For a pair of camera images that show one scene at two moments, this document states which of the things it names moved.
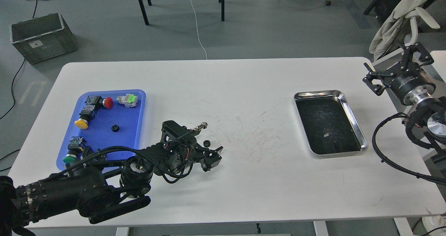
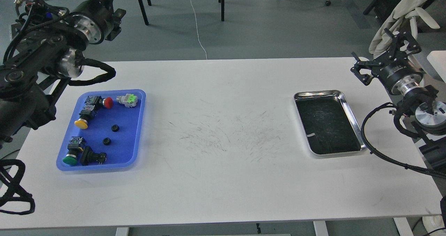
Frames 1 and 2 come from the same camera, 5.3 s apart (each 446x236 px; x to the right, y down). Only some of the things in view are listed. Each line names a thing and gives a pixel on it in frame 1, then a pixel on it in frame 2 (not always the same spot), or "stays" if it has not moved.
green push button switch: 75,148 stays
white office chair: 419,13 to 436,59
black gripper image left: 175,155 to 95,17
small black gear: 115,128 stays
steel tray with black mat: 329,125 stays
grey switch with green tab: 130,100 stays
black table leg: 141,2 stays
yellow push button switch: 86,113 stays
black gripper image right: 412,86 to 398,76
